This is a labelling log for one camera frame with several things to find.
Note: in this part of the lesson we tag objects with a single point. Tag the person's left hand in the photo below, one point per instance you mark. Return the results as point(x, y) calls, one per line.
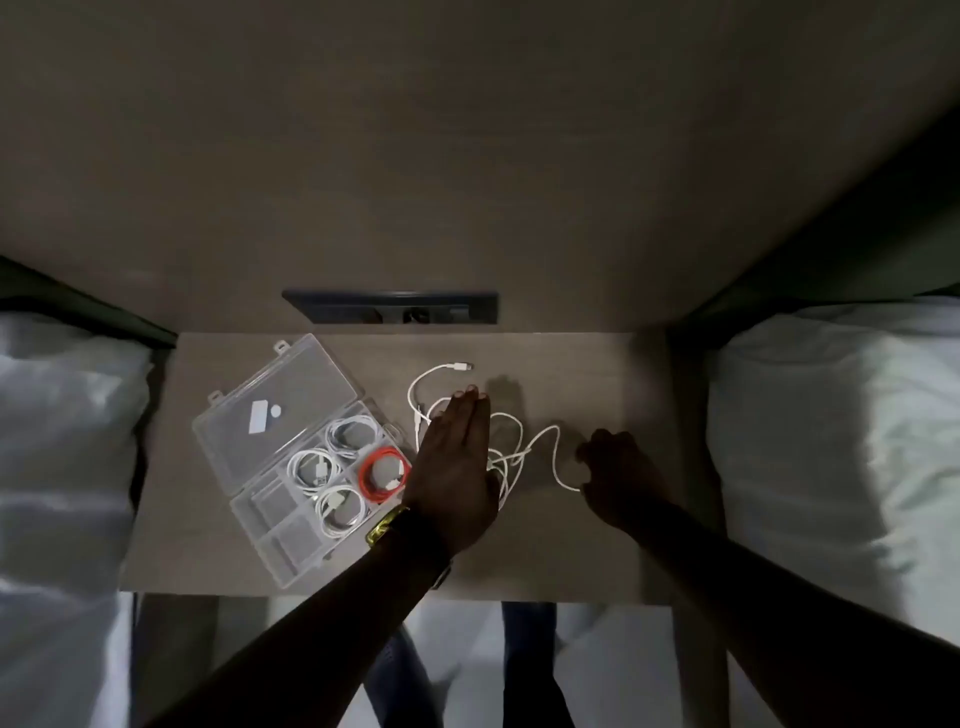
point(450, 472)

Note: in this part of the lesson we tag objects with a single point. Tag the person's right hand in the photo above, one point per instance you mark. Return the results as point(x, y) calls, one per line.
point(626, 480)

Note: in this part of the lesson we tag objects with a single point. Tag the person's left fingers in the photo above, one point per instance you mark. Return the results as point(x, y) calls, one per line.
point(465, 420)

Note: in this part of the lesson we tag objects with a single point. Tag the person's right fingers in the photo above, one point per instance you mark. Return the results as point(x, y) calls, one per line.
point(598, 461)

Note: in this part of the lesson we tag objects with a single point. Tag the person's right forearm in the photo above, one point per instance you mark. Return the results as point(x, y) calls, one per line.
point(772, 615)

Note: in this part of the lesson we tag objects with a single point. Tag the person's left forearm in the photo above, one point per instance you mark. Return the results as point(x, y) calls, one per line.
point(322, 630)

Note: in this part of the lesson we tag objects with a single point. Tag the gold wristwatch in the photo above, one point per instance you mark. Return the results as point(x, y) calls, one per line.
point(384, 525)

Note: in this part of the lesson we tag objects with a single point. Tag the clear plastic organizer box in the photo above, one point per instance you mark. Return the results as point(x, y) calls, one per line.
point(277, 420)

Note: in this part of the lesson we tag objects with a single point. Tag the white label sticker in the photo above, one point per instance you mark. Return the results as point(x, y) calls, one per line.
point(261, 418)

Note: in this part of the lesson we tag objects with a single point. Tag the blue jeans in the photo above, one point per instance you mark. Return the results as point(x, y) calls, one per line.
point(529, 667)

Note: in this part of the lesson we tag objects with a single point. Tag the white bed pillow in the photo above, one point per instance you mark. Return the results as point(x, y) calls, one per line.
point(60, 465)
point(840, 450)

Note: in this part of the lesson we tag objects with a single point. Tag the dark bed headboard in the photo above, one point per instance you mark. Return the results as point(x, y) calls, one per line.
point(840, 247)
point(67, 304)

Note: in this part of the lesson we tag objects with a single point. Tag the dark wall outlet panel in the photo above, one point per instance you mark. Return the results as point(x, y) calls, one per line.
point(337, 306)

